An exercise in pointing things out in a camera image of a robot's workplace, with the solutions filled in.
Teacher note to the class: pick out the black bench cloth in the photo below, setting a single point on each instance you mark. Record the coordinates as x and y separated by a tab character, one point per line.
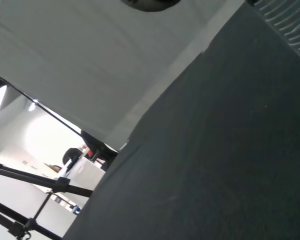
215	150

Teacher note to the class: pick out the white box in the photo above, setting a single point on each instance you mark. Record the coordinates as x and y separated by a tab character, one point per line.
87	172

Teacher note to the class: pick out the pale board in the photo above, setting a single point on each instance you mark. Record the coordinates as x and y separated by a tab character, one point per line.
90	62

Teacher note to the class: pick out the black tripod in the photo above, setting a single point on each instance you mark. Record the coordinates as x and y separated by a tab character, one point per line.
27	178

